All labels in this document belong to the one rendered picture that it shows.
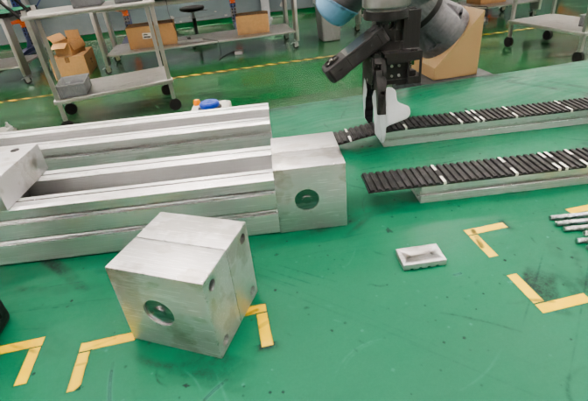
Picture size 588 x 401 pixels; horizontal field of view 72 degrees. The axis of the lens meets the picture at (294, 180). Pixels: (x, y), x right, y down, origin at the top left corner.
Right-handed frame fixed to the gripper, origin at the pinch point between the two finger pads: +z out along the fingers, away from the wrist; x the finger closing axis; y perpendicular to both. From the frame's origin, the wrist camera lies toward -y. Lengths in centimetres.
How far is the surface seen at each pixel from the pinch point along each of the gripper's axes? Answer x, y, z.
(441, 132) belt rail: -1.3, 12.5, 1.9
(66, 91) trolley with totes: 247, -174, 49
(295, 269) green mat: -31.2, -16.9, 3.2
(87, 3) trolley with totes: 268, -145, -8
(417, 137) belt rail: -1.9, 7.9, 2.0
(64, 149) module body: -5, -52, -5
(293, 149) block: -18.5, -15.3, -6.3
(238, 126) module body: -4.9, -23.4, -5.1
